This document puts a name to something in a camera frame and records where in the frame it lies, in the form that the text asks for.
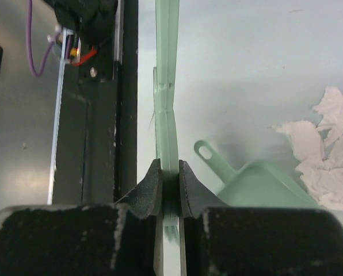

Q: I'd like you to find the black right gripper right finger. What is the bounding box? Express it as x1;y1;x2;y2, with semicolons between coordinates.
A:
179;160;343;275

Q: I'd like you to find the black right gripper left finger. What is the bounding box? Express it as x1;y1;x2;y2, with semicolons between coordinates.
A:
0;160;162;275

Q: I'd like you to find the green plastic dustpan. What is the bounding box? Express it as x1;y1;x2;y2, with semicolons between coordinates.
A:
194;140;319;209

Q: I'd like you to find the green hand brush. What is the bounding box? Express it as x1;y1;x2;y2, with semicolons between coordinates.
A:
153;1;180;241

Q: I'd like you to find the white paper scrap middle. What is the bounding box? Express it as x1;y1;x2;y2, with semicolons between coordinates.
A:
274;86;343;210

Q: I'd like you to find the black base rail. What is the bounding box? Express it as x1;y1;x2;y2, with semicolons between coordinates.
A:
49;1;139;205

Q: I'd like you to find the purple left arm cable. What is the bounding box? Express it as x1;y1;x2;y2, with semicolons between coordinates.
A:
26;0;57;78

